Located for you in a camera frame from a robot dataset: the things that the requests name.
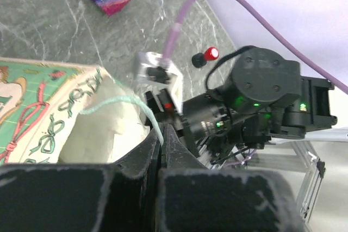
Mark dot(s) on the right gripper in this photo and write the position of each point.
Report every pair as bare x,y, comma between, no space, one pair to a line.
165,111

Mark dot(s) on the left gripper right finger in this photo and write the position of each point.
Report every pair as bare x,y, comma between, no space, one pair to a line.
199,199

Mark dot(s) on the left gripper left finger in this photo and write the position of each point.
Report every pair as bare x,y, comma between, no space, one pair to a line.
82,197

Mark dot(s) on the green printed paper bag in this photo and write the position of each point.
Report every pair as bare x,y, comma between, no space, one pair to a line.
68,113

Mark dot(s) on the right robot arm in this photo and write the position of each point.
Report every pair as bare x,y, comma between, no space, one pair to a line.
263,96

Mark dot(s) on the red black stamp knob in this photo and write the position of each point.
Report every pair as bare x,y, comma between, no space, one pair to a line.
200,59

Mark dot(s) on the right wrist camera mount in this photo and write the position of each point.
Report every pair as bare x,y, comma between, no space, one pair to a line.
147,70

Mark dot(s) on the aluminium frame rail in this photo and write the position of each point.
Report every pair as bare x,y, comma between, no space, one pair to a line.
317,173

